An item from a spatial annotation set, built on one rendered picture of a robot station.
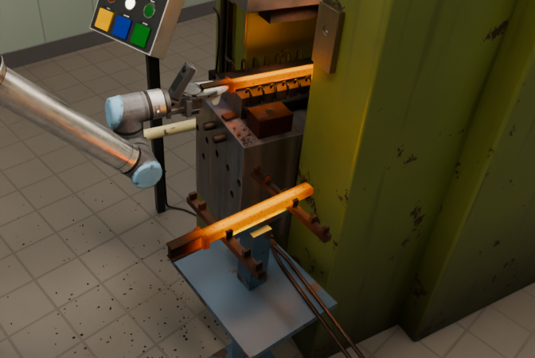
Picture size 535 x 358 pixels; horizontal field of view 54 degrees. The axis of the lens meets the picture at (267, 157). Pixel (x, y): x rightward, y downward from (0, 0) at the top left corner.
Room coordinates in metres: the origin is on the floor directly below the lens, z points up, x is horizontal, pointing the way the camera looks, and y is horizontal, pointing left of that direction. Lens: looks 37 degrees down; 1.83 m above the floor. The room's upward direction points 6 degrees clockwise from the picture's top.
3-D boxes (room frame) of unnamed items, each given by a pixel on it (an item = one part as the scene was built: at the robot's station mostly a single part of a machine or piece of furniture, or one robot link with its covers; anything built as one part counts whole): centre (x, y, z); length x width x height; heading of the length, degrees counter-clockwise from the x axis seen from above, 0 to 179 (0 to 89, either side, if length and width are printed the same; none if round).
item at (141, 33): (1.78, 0.50, 1.01); 0.07 x 0.05 x 0.07; 57
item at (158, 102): (1.35, 0.35, 0.99); 0.10 x 0.05 x 0.09; 32
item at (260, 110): (1.39, 0.00, 0.95); 0.12 x 0.09 x 0.07; 122
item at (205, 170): (1.58, -0.07, 0.69); 0.56 x 0.38 x 0.45; 122
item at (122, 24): (1.83, 0.59, 1.01); 0.07 x 0.05 x 0.07; 57
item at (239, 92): (1.62, -0.03, 0.96); 0.42 x 0.20 x 0.09; 122
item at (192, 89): (1.40, 0.28, 0.98); 0.12 x 0.08 x 0.09; 122
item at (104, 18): (1.89, 0.67, 1.01); 0.07 x 0.05 x 0.07; 57
